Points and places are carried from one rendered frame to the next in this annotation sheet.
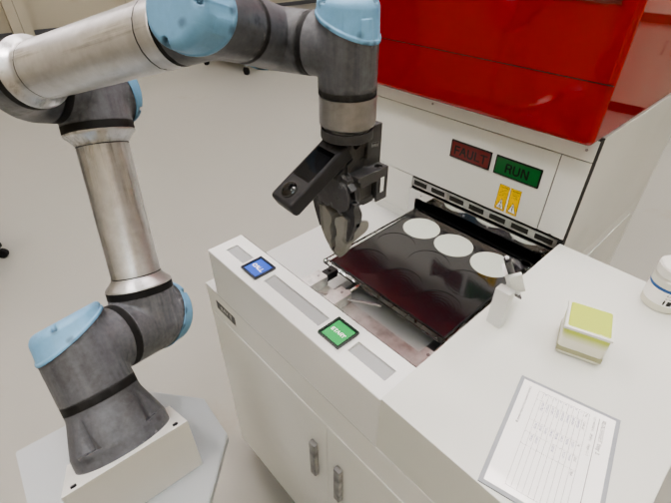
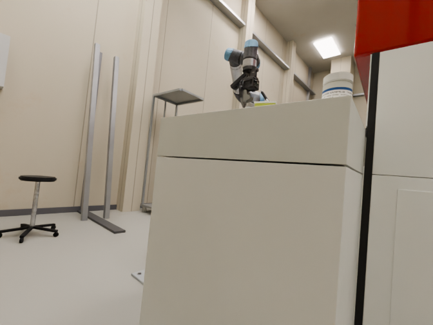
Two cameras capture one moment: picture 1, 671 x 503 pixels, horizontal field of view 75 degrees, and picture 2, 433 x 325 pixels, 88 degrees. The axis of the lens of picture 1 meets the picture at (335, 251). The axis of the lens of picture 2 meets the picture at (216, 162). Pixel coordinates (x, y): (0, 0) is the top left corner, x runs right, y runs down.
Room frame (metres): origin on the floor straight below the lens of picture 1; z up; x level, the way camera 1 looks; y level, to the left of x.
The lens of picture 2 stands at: (0.25, -1.17, 0.78)
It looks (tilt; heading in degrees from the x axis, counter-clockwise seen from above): 2 degrees up; 81
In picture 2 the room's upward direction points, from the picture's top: 5 degrees clockwise
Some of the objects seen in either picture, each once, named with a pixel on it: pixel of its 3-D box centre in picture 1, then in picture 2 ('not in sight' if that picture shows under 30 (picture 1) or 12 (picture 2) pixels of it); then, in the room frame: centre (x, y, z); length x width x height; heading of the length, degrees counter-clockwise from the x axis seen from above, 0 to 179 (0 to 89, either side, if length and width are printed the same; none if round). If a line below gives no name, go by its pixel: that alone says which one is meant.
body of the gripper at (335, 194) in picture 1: (349, 166); (249, 79); (0.57, -0.02, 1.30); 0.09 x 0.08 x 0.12; 133
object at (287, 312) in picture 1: (298, 323); not in sight; (0.65, 0.08, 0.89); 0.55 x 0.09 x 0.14; 43
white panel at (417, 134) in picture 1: (428, 165); (375, 135); (1.14, -0.27, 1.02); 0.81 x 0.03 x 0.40; 43
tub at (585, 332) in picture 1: (584, 332); (265, 113); (0.53, -0.44, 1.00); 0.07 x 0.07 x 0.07; 61
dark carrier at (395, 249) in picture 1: (428, 262); not in sight; (0.85, -0.23, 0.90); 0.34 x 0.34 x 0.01; 43
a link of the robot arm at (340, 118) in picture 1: (345, 110); (249, 66); (0.57, -0.01, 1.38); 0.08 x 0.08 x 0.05
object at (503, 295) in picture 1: (507, 292); not in sight; (0.59, -0.32, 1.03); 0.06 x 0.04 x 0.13; 133
